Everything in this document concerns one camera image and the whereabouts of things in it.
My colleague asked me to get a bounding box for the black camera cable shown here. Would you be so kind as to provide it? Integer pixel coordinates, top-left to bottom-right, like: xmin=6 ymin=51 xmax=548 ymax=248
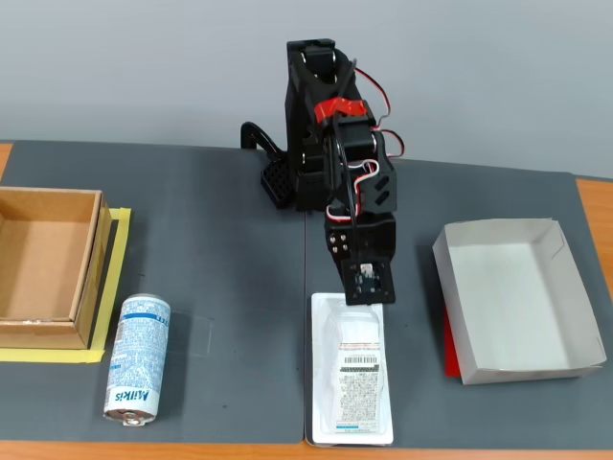
xmin=328 ymin=57 xmax=365 ymax=274

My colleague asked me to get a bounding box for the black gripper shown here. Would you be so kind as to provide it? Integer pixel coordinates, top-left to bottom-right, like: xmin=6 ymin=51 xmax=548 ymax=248
xmin=324 ymin=210 xmax=397 ymax=264

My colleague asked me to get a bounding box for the black table clamp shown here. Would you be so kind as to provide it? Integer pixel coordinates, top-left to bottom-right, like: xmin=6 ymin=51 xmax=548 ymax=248
xmin=238 ymin=122 xmax=288 ymax=164

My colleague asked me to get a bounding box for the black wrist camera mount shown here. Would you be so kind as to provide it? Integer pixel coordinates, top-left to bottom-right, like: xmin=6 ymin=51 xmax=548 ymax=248
xmin=342 ymin=256 xmax=397 ymax=308

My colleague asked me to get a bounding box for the red paper sheet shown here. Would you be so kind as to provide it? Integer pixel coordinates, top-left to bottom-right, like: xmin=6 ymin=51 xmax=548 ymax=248
xmin=443 ymin=304 xmax=465 ymax=380

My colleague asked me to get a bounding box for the red tape strip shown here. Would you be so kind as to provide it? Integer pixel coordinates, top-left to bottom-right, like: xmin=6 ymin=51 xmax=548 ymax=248
xmin=313 ymin=97 xmax=368 ymax=124

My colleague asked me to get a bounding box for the white packaged sandwich with label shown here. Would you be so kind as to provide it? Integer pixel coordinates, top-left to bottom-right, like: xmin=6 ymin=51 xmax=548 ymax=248
xmin=305 ymin=290 xmax=395 ymax=447

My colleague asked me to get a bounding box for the white blue Milkis can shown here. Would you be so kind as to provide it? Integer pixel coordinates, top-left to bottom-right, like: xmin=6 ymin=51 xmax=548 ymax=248
xmin=102 ymin=292 xmax=172 ymax=427

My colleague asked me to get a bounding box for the dark gray mat under cardboard box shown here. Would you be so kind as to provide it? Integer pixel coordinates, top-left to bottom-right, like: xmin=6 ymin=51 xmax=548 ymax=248
xmin=0 ymin=140 xmax=307 ymax=445

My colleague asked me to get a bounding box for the gray paper box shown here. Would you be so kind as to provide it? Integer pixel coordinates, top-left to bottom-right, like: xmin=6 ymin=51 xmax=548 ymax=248
xmin=431 ymin=218 xmax=608 ymax=387

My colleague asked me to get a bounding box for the red white black servo cable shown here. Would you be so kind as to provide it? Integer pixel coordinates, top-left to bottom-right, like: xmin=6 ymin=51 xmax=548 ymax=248
xmin=354 ymin=68 xmax=393 ymax=127
xmin=325 ymin=160 xmax=380 ymax=224
xmin=375 ymin=125 xmax=406 ymax=159

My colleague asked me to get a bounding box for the brown cardboard box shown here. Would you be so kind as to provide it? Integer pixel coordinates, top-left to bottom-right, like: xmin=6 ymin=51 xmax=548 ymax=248
xmin=0 ymin=186 xmax=114 ymax=351

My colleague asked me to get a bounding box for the yellow masking tape frame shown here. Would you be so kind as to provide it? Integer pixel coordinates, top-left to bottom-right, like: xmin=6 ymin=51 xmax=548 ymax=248
xmin=0 ymin=206 xmax=133 ymax=364

